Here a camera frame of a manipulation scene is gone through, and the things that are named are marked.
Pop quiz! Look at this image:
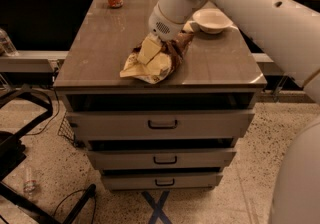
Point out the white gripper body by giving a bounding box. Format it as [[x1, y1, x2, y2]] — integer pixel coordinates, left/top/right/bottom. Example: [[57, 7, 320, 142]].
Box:
[[148, 5, 183, 41]]

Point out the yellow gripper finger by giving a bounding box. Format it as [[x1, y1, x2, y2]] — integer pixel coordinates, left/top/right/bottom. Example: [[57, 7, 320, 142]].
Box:
[[138, 36, 162, 65], [146, 52, 171, 75]]

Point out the brown chip bag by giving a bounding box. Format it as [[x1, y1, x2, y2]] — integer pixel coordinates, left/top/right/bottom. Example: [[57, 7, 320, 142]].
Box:
[[120, 22, 199, 84]]

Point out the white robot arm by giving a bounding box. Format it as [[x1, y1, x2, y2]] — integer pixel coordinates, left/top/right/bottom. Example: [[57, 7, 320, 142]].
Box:
[[149, 0, 320, 224]]

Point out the white bowl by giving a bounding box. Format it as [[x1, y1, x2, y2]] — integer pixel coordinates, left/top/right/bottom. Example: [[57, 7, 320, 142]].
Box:
[[192, 8, 233, 34]]

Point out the top drawer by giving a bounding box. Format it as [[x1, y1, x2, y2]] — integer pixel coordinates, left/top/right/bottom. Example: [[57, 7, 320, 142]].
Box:
[[67, 109, 254, 141]]

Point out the grey drawer cabinet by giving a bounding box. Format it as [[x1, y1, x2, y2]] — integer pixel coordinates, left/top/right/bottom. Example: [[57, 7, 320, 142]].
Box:
[[54, 0, 266, 177]]

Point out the middle drawer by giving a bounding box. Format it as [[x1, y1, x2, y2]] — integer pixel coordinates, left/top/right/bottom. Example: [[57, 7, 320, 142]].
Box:
[[88, 148, 235, 170]]

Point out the blue tape cross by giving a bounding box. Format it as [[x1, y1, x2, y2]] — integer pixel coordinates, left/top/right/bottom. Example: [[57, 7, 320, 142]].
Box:
[[142, 191, 172, 224]]

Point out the clear plastic bottle on floor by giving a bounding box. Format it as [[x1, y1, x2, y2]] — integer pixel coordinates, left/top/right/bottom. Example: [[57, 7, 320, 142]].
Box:
[[23, 166, 37, 199]]

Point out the wire basket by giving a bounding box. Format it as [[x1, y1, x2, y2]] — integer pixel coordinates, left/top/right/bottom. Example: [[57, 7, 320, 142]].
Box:
[[58, 116, 76, 146]]

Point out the black chair frame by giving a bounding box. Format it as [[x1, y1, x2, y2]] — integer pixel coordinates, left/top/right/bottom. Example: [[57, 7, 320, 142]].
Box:
[[0, 85, 96, 224]]

